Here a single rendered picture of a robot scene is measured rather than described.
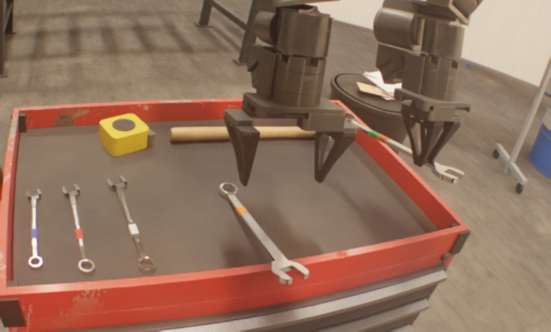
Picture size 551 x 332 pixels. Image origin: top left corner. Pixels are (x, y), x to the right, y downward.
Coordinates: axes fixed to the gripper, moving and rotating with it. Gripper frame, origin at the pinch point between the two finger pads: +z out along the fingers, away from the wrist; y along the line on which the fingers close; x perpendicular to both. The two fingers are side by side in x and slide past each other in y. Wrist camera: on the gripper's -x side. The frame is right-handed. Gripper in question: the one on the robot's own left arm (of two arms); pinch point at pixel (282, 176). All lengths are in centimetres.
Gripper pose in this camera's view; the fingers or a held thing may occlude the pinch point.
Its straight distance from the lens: 57.5
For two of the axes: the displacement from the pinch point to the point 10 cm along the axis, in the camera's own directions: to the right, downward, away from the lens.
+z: -1.4, 9.3, 3.4
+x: 4.2, 3.7, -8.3
